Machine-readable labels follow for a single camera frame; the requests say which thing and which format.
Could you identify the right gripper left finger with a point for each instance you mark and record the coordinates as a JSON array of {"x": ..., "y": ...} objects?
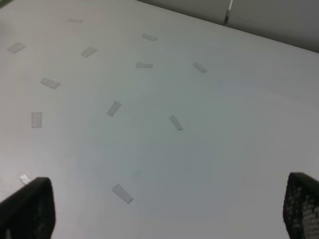
[{"x": 29, "y": 213}]

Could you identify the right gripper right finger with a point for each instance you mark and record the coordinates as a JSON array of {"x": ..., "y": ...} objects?
[{"x": 301, "y": 206}]

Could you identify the clear tape strip lower left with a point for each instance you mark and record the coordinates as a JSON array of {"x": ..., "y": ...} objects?
[{"x": 24, "y": 179}]

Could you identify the clear tape strip bottom centre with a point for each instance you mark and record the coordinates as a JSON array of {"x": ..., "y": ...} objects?
[{"x": 121, "y": 193}]

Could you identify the clear tape strip inner left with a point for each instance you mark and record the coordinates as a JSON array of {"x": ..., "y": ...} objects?
[{"x": 50, "y": 83}]

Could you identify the clear tape strip inner lower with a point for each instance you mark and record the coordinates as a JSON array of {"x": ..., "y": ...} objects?
[{"x": 114, "y": 108}]

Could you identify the clear tape strip top left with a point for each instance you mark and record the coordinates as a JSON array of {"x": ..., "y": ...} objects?
[{"x": 16, "y": 47}]

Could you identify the clear tape strip middle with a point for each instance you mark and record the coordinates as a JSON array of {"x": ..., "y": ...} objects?
[{"x": 88, "y": 52}]

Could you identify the clear tape strip mid right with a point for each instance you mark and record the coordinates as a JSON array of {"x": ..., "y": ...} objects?
[{"x": 199, "y": 67}]

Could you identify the clear tape strip inner centre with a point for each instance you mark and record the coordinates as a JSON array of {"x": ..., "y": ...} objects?
[{"x": 143, "y": 65}]

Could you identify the clear tape strip upper right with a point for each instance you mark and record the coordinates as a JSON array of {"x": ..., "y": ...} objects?
[{"x": 149, "y": 37}]

